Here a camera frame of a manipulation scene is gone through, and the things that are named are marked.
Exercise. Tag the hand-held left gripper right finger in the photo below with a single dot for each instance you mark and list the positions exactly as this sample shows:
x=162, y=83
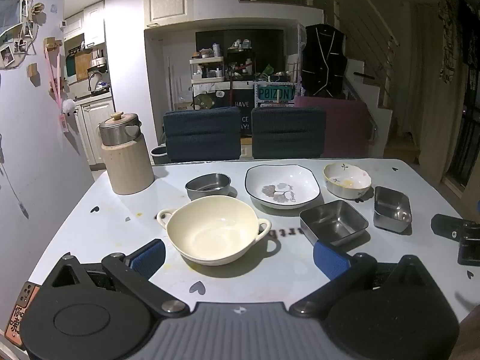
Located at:
x=330, y=260

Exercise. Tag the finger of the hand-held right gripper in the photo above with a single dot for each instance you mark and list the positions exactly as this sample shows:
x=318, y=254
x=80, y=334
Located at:
x=446, y=225

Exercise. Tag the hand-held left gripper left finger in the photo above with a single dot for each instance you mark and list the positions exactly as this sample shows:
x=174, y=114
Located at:
x=150, y=257

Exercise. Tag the square steel container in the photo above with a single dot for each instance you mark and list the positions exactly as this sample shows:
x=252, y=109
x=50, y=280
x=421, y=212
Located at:
x=333, y=222

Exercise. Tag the round steel bowl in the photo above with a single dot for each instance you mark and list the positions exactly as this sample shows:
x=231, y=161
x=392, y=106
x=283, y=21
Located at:
x=208, y=188

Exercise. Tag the rectangular steel container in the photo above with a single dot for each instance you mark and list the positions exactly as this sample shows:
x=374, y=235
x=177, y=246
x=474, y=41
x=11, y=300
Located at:
x=392, y=210

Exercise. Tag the cream floral bowl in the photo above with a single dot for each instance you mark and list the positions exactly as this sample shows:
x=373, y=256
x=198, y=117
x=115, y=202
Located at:
x=347, y=180

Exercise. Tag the white square leaf-print plate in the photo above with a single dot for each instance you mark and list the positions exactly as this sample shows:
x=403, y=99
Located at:
x=281, y=185

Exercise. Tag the beige ribbed steel kettle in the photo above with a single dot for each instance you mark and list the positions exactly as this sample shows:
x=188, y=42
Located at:
x=127, y=165

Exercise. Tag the grey trash bin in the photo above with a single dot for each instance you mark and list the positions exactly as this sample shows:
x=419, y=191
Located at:
x=158, y=155

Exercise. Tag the dark blue chair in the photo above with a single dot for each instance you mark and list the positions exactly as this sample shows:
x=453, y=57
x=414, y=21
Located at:
x=288, y=133
x=202, y=135

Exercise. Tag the purple chair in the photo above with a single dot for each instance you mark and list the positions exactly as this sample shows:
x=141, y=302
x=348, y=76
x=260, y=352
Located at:
x=347, y=127

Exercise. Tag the white kitchen base cabinet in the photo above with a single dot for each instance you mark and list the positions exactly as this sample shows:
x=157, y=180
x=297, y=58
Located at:
x=97, y=131

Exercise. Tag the orange printed card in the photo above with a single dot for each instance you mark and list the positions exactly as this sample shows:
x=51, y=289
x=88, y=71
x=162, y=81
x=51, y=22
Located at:
x=18, y=315

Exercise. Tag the white pompom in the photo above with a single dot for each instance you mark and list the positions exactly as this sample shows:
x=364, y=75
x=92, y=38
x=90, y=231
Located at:
x=68, y=106

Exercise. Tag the teal sign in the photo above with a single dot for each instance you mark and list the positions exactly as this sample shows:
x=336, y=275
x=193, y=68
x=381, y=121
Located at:
x=275, y=93

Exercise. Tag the dish rack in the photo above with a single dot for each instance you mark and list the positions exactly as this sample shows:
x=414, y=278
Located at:
x=99, y=82

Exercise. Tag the black printed board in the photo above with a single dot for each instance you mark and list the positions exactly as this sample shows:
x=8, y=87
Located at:
x=242, y=99

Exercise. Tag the dark patterned curtain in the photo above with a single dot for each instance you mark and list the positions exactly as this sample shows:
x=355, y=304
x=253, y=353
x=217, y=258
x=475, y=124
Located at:
x=452, y=33

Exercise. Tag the white storage cart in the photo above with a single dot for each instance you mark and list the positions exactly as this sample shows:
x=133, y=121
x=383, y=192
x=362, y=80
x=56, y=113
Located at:
x=206, y=70

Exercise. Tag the black jacket with white trim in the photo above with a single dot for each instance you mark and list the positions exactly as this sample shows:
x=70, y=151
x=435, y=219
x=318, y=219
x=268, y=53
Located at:
x=322, y=60

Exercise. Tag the brown cutting board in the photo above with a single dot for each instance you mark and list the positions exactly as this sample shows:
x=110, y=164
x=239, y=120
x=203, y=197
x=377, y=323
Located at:
x=83, y=66

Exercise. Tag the stair railing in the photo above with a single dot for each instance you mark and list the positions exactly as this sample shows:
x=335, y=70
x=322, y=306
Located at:
x=367, y=26

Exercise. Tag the white upper cabinet door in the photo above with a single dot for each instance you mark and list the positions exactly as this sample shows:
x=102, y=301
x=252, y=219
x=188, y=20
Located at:
x=168, y=2

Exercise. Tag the white kitchen wall cabinet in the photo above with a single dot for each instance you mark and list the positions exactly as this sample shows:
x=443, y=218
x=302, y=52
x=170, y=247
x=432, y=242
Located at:
x=93, y=22

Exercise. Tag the wall photo board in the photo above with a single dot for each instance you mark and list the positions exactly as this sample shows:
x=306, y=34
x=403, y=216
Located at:
x=17, y=41

